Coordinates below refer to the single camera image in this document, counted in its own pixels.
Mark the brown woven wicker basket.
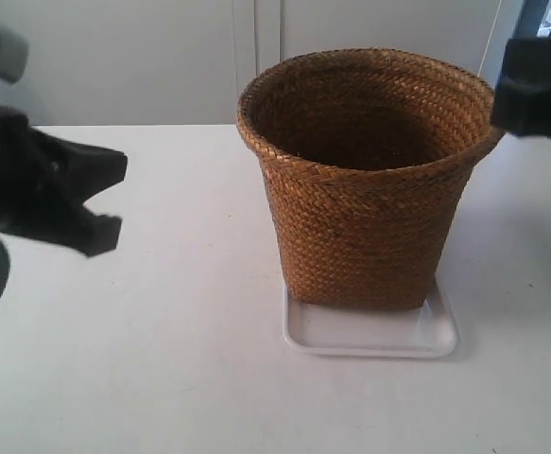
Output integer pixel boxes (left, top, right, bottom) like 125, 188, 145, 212
236, 48, 502, 310

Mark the white rectangular plastic tray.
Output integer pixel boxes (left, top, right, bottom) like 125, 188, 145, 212
283, 284, 459, 359

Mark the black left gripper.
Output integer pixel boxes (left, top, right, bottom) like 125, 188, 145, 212
0, 106, 128, 257

